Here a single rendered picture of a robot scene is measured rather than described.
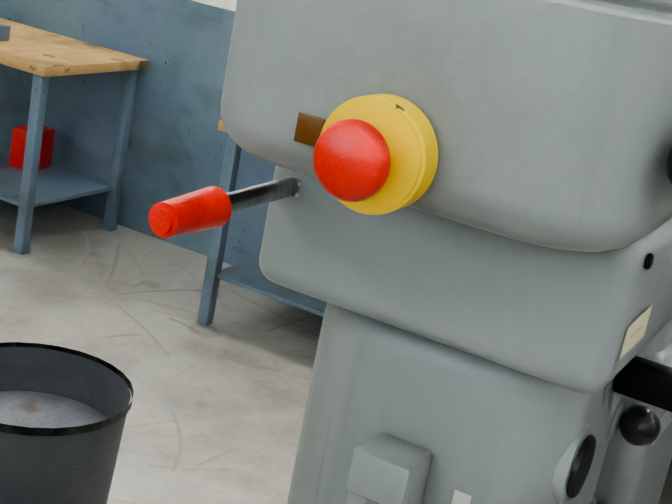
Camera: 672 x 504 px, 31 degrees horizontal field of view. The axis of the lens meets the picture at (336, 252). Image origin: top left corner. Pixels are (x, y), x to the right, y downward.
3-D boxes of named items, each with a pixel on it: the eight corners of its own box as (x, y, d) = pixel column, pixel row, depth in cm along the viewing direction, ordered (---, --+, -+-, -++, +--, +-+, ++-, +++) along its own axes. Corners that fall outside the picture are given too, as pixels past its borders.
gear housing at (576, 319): (602, 409, 70) (647, 244, 67) (245, 280, 80) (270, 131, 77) (715, 290, 99) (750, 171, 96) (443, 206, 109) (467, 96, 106)
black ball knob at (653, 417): (649, 457, 89) (660, 420, 88) (609, 443, 90) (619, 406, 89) (659, 444, 91) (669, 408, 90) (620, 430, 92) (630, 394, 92)
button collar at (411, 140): (410, 230, 61) (435, 112, 59) (306, 196, 63) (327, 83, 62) (426, 223, 63) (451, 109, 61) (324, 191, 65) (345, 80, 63)
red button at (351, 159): (369, 214, 58) (386, 133, 57) (298, 191, 60) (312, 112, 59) (398, 204, 61) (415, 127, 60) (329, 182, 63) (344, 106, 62)
